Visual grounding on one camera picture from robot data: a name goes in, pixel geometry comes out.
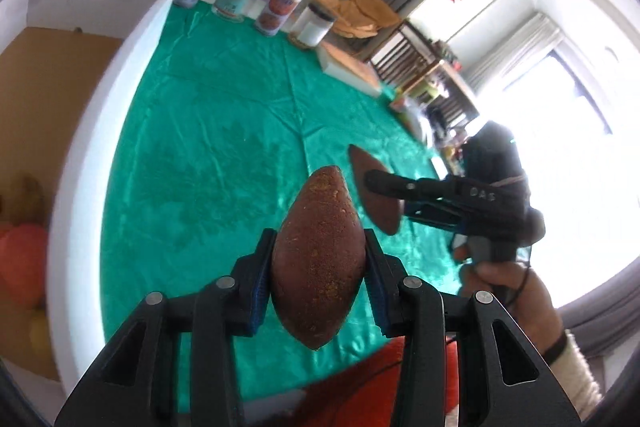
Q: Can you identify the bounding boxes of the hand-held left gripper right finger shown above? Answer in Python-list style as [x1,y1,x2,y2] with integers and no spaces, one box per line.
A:
[364,228,585,427]

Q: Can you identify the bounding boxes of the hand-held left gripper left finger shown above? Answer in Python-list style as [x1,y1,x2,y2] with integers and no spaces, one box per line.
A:
[54,228,278,427]

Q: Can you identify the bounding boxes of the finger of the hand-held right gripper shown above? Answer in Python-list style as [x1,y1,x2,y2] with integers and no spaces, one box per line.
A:
[363,170,454,204]
[404,202,466,233]

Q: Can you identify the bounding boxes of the brown sweet potato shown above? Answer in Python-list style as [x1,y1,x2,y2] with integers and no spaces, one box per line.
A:
[347,144,405,236]
[270,165,366,351]

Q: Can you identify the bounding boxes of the white cardboard box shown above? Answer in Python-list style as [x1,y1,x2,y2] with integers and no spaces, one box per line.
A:
[0,0,171,398]

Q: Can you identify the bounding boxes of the red grapefruit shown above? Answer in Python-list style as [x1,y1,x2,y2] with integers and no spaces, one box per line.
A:
[0,224,51,308]

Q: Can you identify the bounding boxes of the person's right forearm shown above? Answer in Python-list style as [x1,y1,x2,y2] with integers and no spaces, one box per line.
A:
[542,329,603,420]

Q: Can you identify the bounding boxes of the person's right hand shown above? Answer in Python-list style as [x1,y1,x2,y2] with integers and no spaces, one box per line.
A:
[454,246,566,358]

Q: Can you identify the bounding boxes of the white plastic snack bag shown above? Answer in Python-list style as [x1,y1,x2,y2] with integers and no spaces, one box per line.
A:
[390,94,431,142]

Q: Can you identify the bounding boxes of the person's red fleece clothing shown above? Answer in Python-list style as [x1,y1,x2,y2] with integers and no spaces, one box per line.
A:
[295,337,461,427]

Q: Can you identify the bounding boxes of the thick yellow-cover book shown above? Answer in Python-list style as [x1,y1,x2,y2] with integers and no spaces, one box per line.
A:
[316,41,383,98]

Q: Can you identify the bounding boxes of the wooden slatted crib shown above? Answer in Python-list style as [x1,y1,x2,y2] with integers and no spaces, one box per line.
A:
[370,19,481,128]

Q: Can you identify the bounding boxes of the green tablecloth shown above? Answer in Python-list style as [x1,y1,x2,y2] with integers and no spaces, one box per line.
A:
[100,0,468,400]

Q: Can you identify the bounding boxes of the white sheer curtain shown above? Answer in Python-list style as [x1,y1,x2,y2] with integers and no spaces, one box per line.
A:
[467,12,563,92]

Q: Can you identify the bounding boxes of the white jar with black lid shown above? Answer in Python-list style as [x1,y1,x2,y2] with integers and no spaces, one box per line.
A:
[289,3,337,50]

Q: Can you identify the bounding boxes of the orange lounge chair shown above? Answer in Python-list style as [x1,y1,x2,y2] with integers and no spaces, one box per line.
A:
[312,0,401,40]

